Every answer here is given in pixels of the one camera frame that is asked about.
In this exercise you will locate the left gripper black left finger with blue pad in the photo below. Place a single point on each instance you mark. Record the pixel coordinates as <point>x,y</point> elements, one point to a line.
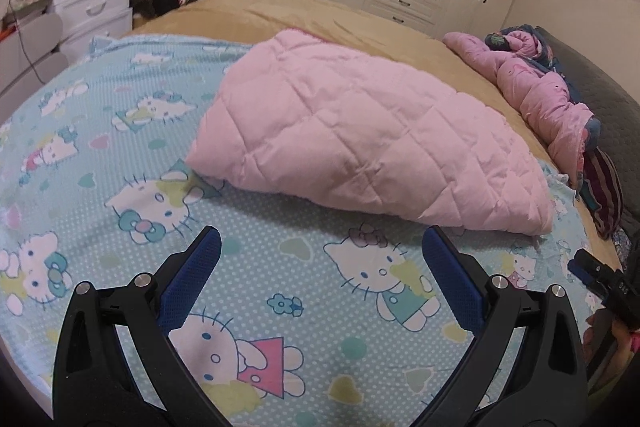
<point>115,364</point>

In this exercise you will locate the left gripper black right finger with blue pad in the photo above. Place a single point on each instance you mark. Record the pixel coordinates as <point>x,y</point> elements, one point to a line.
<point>524,366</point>

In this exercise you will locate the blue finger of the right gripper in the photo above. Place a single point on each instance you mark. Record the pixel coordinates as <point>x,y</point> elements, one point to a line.
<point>579,271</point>

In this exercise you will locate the pink quilted jacket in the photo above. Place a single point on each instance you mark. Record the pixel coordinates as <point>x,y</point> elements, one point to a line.
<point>301,116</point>

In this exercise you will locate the striped dark pillow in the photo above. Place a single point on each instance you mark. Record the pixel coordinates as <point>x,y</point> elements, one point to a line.
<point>602,192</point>

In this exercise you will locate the dark grey headboard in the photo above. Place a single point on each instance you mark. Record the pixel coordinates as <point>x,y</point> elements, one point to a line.
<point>617,110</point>

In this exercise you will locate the blue Hello Kitty sheet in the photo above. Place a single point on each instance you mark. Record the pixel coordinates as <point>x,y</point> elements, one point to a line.
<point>312,316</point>

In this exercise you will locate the pink puffy coat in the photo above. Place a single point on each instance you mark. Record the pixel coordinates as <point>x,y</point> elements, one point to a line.
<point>524,68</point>

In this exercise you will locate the grey low cabinet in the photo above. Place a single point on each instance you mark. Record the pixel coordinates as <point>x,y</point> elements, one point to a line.
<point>30,58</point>

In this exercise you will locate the tan bed blanket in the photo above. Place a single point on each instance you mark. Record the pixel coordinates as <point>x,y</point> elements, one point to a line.
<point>249,22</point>

